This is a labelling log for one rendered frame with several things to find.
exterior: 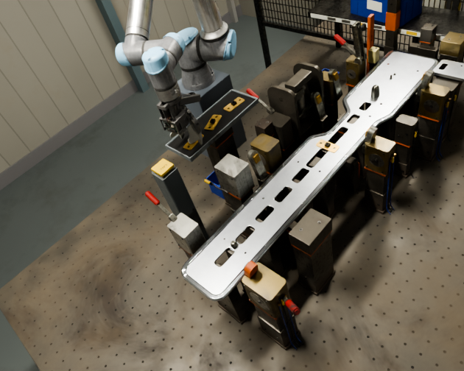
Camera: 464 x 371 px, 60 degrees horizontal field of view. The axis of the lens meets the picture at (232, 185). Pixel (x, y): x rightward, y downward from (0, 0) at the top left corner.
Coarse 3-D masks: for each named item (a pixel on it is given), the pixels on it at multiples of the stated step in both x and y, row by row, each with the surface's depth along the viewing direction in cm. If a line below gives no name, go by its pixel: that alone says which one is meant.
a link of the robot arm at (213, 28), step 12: (192, 0) 148; (204, 0) 146; (204, 12) 149; (216, 12) 151; (204, 24) 154; (216, 24) 154; (204, 36) 158; (216, 36) 157; (228, 36) 159; (204, 48) 163; (216, 48) 160; (228, 48) 160; (204, 60) 168; (216, 60) 168
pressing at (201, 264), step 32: (384, 64) 176; (416, 64) 172; (352, 96) 167; (384, 96) 162; (352, 128) 155; (288, 160) 150; (320, 160) 147; (256, 192) 143; (224, 224) 137; (256, 224) 135; (288, 224) 132; (192, 256) 131; (256, 256) 127; (224, 288) 121
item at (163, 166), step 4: (160, 160) 142; (164, 160) 142; (156, 164) 141; (160, 164) 141; (164, 164) 140; (168, 164) 140; (172, 164) 139; (152, 168) 140; (156, 168) 140; (160, 168) 140; (164, 168) 139; (168, 168) 139; (156, 172) 139; (160, 172) 138; (164, 172) 138
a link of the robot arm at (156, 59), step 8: (152, 48) 119; (160, 48) 118; (144, 56) 117; (152, 56) 116; (160, 56) 116; (168, 56) 119; (144, 64) 118; (152, 64) 116; (160, 64) 117; (168, 64) 119; (152, 72) 118; (160, 72) 118; (168, 72) 120; (152, 80) 121; (160, 80) 120; (168, 80) 121; (176, 80) 124; (160, 88) 122; (168, 88) 122
